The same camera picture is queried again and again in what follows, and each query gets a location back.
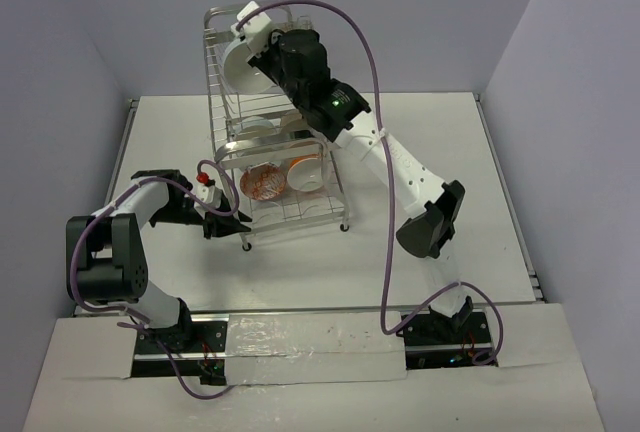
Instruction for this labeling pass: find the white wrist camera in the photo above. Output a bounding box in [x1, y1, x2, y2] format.
[196, 172, 222, 209]
[231, 1, 275, 55]

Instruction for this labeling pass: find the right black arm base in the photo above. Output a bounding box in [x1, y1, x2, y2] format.
[396, 304, 497, 370]

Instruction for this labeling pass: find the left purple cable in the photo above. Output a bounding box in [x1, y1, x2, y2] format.
[67, 160, 236, 399]

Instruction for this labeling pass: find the red patterned bowl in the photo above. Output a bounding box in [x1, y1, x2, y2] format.
[240, 163, 287, 201]

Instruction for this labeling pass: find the aluminium table edge rail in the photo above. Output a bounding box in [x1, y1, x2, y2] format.
[67, 98, 140, 308]

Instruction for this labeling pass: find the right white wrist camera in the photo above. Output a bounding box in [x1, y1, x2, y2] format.
[231, 1, 275, 55]

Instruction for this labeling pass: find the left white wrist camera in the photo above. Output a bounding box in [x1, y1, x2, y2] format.
[196, 172, 222, 209]

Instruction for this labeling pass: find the white bowl pink rim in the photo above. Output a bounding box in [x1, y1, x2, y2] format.
[287, 156, 324, 192]

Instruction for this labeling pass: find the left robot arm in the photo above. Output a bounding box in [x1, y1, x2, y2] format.
[65, 169, 251, 352]

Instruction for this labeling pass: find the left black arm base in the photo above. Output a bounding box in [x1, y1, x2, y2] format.
[130, 319, 228, 386]

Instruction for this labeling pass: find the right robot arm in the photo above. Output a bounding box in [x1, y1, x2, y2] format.
[247, 29, 465, 318]

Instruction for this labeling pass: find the steel two-tier dish rack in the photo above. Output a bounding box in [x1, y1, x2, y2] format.
[203, 5, 350, 251]

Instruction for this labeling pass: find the white bowl beige outside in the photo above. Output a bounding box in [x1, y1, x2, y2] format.
[279, 110, 310, 133]

